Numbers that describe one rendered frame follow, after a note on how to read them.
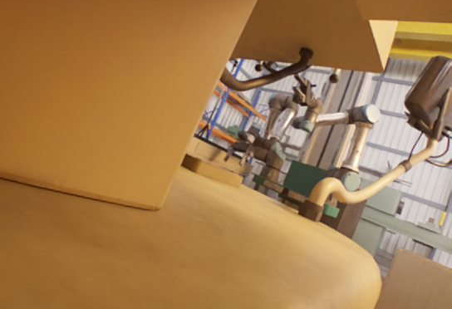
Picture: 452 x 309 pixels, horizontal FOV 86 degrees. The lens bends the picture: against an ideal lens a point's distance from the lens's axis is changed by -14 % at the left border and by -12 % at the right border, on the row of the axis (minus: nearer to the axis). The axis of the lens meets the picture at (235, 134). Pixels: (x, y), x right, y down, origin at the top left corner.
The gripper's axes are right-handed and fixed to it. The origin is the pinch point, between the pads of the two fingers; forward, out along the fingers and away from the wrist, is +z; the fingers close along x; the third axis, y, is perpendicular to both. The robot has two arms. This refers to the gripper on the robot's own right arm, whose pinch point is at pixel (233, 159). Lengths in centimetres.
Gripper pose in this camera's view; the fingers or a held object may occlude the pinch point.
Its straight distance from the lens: 174.5
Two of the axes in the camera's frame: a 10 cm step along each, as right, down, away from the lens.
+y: 4.2, 6.9, 5.9
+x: -7.5, -1.1, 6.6
